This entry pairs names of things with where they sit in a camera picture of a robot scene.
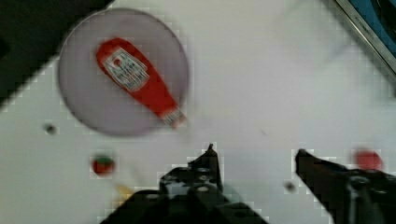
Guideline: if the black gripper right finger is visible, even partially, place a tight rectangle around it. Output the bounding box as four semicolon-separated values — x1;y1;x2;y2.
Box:
295;148;396;224

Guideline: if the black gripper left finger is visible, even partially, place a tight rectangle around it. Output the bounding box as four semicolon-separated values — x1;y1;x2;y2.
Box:
159;143;223;203

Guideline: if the red plush ketchup bottle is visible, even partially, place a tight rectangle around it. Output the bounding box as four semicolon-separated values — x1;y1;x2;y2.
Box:
95;37;187;129

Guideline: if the round grey plate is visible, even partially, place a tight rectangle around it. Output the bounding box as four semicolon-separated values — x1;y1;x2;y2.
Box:
58;8;190;136

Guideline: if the red toy apple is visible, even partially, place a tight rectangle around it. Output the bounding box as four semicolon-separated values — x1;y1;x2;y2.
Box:
355;150;383;170

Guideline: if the red toy strawberry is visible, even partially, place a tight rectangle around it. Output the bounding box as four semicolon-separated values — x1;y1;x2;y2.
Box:
92;156;115;175

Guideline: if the black toaster oven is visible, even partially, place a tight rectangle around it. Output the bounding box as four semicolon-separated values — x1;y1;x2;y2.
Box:
332;0;396;76

